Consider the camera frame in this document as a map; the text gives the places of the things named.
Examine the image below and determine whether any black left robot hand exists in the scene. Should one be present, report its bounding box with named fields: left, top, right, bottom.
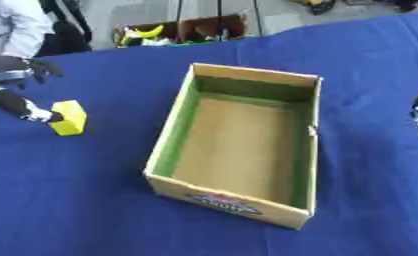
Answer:
left=0, top=55, right=66, bottom=123

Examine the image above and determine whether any tan cardboard box green inside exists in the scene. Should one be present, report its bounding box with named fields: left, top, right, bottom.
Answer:
left=142, top=62, right=325, bottom=231

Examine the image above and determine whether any brown cardboard box of toys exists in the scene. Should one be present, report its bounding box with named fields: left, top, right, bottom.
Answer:
left=111, top=13, right=250, bottom=49

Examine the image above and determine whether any yellow block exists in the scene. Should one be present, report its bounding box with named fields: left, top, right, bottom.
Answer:
left=46, top=99, right=89, bottom=137

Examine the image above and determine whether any person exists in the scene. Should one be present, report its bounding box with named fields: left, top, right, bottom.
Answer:
left=0, top=0, right=55, bottom=60

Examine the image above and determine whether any black chair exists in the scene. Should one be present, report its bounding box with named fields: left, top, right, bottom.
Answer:
left=35, top=0, right=96, bottom=58

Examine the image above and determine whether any yellow and black tool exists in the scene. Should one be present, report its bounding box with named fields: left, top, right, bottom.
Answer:
left=293, top=0, right=339, bottom=16

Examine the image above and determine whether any black tripod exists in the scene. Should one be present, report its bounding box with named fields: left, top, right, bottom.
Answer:
left=174, top=0, right=265, bottom=43

